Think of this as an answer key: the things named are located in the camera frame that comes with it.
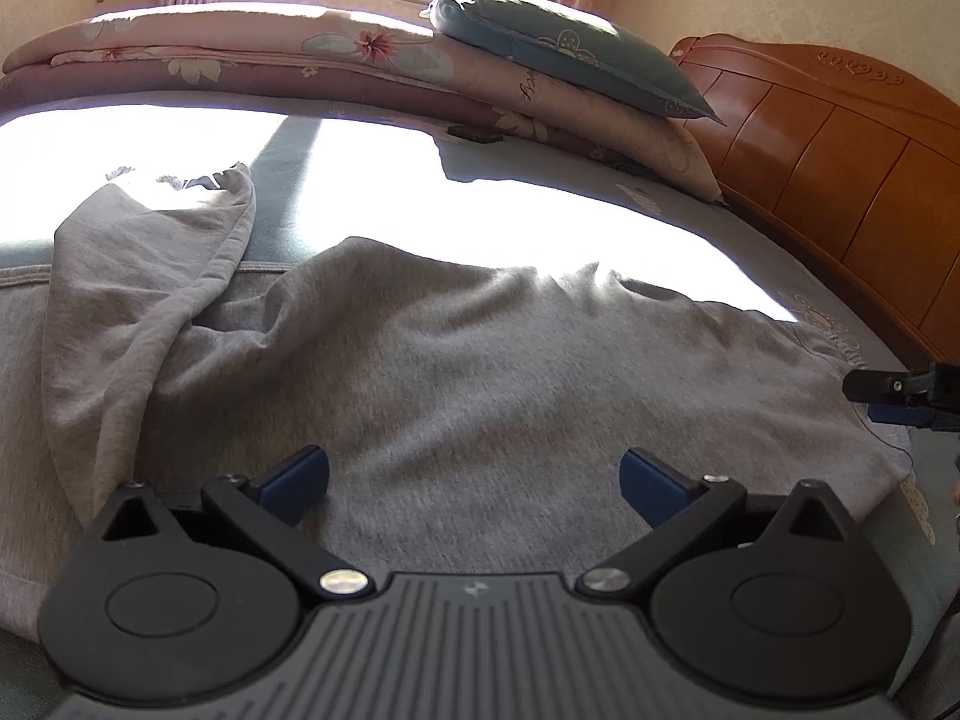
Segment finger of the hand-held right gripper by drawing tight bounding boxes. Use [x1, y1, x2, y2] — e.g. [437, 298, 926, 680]
[841, 362, 960, 434]

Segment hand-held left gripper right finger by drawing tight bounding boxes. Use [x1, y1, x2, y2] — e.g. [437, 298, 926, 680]
[576, 447, 851, 602]

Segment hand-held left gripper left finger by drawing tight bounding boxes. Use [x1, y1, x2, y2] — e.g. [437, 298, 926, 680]
[100, 445, 374, 602]

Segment grey drawstring sweatpants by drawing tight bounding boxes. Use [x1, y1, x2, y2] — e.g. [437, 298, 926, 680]
[0, 161, 916, 638]

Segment wooden headboard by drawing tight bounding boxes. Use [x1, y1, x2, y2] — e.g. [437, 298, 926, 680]
[667, 34, 960, 368]

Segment pink floral folded quilt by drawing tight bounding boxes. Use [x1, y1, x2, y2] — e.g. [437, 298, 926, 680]
[0, 0, 725, 203]

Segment blue floral pillow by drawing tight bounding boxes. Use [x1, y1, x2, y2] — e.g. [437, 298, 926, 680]
[427, 0, 728, 128]

